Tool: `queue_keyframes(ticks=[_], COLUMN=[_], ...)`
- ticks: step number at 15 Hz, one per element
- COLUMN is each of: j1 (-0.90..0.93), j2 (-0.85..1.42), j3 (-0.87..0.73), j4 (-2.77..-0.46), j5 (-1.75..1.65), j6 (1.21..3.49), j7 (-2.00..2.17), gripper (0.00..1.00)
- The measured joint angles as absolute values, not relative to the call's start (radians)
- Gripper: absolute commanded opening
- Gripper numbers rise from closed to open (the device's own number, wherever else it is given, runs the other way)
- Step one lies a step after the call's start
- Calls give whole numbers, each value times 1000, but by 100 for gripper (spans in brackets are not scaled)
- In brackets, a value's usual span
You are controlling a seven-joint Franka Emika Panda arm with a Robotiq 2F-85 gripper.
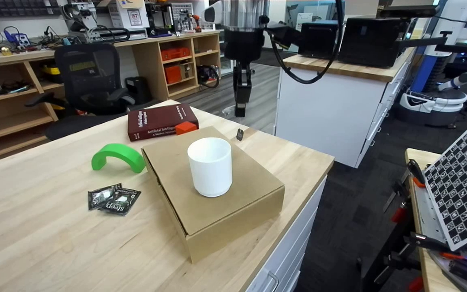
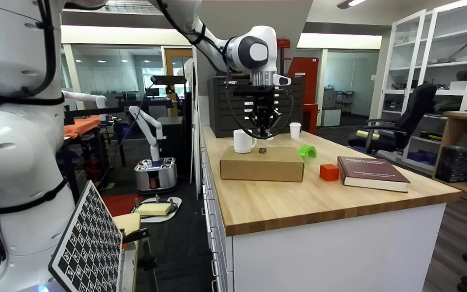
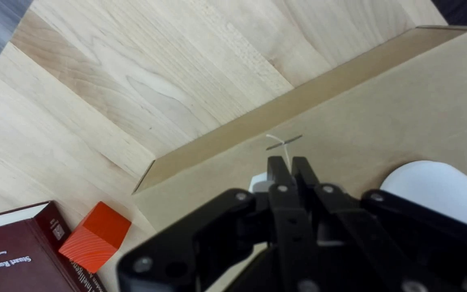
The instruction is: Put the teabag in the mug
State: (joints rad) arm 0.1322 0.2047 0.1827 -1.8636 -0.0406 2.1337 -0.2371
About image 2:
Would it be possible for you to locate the dark red hardcover book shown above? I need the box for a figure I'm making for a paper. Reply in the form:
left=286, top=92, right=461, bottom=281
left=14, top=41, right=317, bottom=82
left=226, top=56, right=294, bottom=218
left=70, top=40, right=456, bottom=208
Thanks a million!
left=336, top=155, right=412, bottom=195

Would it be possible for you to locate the white drawer table base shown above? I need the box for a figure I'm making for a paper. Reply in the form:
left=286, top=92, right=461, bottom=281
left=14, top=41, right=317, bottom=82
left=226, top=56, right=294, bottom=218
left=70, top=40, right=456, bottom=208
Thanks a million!
left=198, top=127, right=450, bottom=292

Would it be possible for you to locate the yellow sponge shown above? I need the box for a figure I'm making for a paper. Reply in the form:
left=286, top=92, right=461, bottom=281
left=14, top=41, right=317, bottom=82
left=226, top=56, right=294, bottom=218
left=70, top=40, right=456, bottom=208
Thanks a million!
left=135, top=202, right=176, bottom=220

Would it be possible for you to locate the wooden shelf desk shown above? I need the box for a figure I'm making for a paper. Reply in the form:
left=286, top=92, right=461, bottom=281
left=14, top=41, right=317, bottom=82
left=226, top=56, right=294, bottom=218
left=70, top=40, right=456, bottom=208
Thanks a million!
left=442, top=111, right=467, bottom=189

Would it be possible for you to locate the orange block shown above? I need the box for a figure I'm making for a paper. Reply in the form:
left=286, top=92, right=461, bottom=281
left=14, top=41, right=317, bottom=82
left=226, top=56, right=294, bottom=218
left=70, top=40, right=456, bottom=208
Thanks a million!
left=320, top=163, right=343, bottom=184

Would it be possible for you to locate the white mobile robot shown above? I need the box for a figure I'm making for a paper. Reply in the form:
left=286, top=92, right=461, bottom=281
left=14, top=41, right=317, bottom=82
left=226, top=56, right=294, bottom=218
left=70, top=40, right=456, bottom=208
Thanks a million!
left=127, top=105, right=179, bottom=195

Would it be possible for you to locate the white floor tray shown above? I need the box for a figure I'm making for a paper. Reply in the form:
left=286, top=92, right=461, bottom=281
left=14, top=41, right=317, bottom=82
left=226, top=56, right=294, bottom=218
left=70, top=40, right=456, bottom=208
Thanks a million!
left=130, top=195, right=184, bottom=226

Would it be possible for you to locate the black drawer tool chest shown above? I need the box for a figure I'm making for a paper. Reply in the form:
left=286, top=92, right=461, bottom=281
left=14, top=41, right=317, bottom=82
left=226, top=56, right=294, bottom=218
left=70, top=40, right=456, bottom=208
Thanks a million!
left=208, top=75, right=307, bottom=139

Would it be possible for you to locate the white open shelving unit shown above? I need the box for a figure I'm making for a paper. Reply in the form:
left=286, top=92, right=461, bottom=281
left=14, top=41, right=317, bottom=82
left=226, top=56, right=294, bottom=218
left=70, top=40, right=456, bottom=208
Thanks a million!
left=378, top=0, right=467, bottom=119

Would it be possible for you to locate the black white calibration checkerboard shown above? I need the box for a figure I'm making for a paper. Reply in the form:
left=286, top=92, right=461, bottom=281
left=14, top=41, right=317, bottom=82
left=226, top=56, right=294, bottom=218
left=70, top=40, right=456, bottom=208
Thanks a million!
left=48, top=181, right=125, bottom=292

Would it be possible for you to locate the green curved plastic piece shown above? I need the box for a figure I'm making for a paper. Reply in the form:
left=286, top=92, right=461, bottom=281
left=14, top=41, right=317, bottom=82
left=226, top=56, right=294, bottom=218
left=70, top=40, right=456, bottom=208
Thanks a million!
left=297, top=145, right=318, bottom=163

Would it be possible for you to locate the red cabinet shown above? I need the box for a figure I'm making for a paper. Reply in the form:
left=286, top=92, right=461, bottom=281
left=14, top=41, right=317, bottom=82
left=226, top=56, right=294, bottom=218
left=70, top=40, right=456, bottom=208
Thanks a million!
left=278, top=38, right=322, bottom=135

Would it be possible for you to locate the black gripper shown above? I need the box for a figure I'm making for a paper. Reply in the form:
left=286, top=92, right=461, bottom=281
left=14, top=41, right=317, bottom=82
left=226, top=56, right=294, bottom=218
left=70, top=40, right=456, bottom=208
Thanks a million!
left=242, top=85, right=289, bottom=140

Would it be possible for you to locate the white ceramic mug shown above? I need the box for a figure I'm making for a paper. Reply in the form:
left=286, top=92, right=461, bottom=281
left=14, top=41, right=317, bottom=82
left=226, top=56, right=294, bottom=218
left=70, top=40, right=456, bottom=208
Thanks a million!
left=232, top=129, right=258, bottom=155

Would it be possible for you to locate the black office chair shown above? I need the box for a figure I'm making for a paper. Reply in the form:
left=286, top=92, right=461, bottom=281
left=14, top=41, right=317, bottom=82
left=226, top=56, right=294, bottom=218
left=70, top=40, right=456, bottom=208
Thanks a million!
left=349, top=83, right=442, bottom=160

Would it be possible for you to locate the brown cardboard box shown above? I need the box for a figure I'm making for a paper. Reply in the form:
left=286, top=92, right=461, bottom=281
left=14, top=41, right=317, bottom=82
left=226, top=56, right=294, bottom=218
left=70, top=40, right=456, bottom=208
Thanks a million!
left=218, top=147, right=307, bottom=184

